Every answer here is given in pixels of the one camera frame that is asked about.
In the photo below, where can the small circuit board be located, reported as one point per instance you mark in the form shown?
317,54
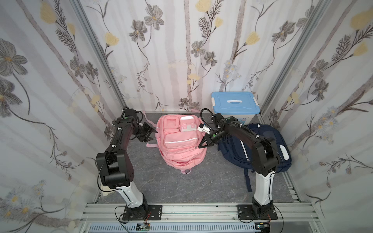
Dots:
143,227

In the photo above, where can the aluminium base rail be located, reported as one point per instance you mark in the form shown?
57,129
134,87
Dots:
285,218

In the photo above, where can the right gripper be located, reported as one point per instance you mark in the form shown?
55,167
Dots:
208,138

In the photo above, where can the white slotted cable duct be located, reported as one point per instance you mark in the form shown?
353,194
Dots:
174,228

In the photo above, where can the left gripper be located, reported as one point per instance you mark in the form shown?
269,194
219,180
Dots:
149,129

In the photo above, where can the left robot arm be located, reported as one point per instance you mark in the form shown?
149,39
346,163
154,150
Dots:
115,168

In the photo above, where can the white box with blue lid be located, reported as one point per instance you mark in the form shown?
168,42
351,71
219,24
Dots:
241,105

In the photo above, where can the pink backpack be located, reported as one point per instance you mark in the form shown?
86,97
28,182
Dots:
177,140

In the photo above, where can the navy blue backpack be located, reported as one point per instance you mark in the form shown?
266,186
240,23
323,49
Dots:
239,154

